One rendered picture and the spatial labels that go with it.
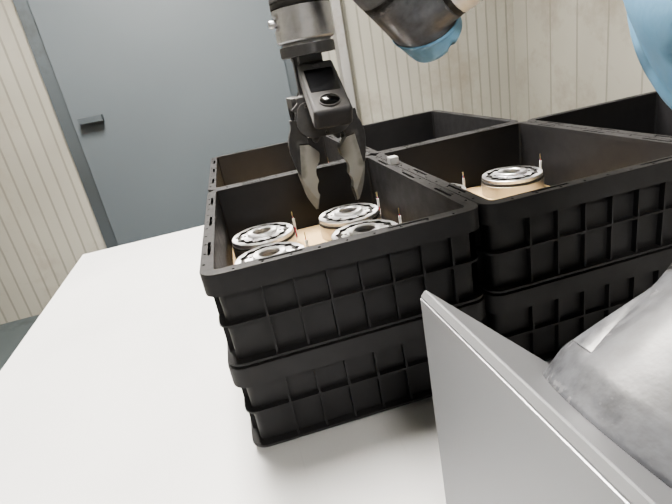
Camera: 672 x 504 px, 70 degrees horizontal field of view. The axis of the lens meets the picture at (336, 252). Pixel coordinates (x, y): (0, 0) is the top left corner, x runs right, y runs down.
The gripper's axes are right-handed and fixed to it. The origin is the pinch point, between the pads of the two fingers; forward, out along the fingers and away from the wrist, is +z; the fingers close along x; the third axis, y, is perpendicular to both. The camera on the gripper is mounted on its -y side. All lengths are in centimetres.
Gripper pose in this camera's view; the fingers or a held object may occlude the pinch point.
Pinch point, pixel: (337, 196)
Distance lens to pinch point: 67.6
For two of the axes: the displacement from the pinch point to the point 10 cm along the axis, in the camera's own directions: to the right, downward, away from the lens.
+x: -9.6, 2.4, -1.3
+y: -2.1, -3.3, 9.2
